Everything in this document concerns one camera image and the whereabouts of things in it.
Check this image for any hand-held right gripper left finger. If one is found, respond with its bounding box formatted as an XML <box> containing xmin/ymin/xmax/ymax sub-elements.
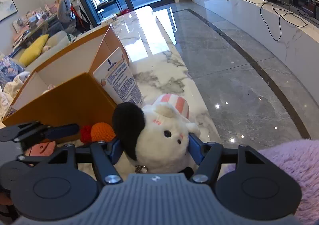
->
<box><xmin>53</xmin><ymin>138</ymin><xmax>123</xmax><ymax>186</ymax></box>

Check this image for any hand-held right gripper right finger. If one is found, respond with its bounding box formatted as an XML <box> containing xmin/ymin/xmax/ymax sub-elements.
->
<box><xmin>188</xmin><ymin>132</ymin><xmax>265</xmax><ymax>186</ymax></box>

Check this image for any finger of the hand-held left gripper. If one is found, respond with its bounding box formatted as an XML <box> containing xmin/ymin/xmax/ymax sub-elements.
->
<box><xmin>0</xmin><ymin>120</ymin><xmax>80</xmax><ymax>144</ymax></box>
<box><xmin>16</xmin><ymin>150</ymin><xmax>60</xmax><ymax>166</ymax></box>

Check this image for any orange cardboard box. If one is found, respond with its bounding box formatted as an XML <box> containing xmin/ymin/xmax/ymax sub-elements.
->
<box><xmin>2</xmin><ymin>24</ymin><xmax>130</xmax><ymax>144</ymax></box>

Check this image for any red crochet ball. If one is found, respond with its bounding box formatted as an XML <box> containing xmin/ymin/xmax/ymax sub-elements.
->
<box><xmin>80</xmin><ymin>125</ymin><xmax>93</xmax><ymax>144</ymax></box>

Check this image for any orange crochet ball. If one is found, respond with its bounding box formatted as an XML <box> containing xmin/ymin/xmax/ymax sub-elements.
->
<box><xmin>90</xmin><ymin>122</ymin><xmax>116</xmax><ymax>142</ymax></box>

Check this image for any pink striped cup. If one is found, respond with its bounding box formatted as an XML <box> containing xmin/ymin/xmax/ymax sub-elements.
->
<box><xmin>152</xmin><ymin>93</ymin><xmax>190</xmax><ymax>119</ymax></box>

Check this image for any white printed blanket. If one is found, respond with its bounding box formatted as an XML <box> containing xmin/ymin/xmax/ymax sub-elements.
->
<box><xmin>0</xmin><ymin>71</ymin><xmax>32</xmax><ymax>123</ymax></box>

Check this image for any white lotion tube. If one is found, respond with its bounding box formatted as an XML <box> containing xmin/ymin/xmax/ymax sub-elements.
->
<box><xmin>93</xmin><ymin>47</ymin><xmax>145</xmax><ymax>108</ymax></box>

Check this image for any blue floral pillow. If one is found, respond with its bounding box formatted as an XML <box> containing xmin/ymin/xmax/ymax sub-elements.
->
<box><xmin>0</xmin><ymin>56</ymin><xmax>26</xmax><ymax>89</ymax></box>

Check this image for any yellow pillow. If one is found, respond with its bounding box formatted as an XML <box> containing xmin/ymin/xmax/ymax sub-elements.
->
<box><xmin>19</xmin><ymin>34</ymin><xmax>49</xmax><ymax>66</ymax></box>

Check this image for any grey sofa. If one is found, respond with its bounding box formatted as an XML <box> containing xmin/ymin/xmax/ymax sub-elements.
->
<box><xmin>10</xmin><ymin>29</ymin><xmax>75</xmax><ymax>74</ymax></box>

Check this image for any purple fuzzy cloth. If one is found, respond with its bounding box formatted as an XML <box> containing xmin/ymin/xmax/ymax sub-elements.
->
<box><xmin>257</xmin><ymin>139</ymin><xmax>319</xmax><ymax>225</ymax></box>

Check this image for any cluttered desk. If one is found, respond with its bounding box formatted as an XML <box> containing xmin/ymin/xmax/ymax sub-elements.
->
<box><xmin>12</xmin><ymin>10</ymin><xmax>60</xmax><ymax>49</ymax></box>

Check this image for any small white box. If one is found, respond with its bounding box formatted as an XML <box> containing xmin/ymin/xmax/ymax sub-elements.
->
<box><xmin>100</xmin><ymin>15</ymin><xmax>118</xmax><ymax>26</ymax></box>

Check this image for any black bag with red strap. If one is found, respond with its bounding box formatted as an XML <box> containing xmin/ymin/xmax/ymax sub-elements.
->
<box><xmin>71</xmin><ymin>5</ymin><xmax>92</xmax><ymax>33</ymax></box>

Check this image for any framed wall painting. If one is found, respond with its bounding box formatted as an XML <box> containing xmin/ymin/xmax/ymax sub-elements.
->
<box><xmin>0</xmin><ymin>0</ymin><xmax>18</xmax><ymax>22</ymax></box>

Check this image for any black cable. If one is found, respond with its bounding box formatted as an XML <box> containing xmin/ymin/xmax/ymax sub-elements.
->
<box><xmin>260</xmin><ymin>0</ymin><xmax>308</xmax><ymax>41</ymax></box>

